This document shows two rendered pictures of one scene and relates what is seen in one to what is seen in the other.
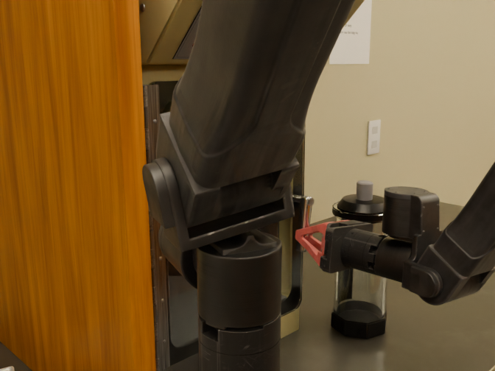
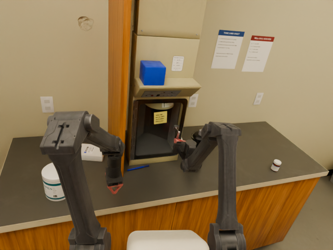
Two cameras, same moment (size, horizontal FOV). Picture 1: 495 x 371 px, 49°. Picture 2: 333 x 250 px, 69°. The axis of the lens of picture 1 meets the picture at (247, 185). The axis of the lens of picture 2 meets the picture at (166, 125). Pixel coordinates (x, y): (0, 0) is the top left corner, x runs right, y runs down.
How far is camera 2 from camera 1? 0.77 m
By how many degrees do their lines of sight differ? 27
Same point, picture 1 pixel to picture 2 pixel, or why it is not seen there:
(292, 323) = (174, 158)
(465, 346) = (214, 182)
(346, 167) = (241, 107)
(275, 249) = (117, 158)
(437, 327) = (213, 174)
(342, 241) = (178, 147)
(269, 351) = (115, 172)
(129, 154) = (121, 120)
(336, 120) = (240, 91)
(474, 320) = not seen: hidden behind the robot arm
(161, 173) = not seen: hidden behind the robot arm
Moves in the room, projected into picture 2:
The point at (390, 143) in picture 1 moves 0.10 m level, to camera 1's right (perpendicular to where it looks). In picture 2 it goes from (267, 101) to (279, 104)
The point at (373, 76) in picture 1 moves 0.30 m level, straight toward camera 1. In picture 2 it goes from (264, 76) to (250, 84)
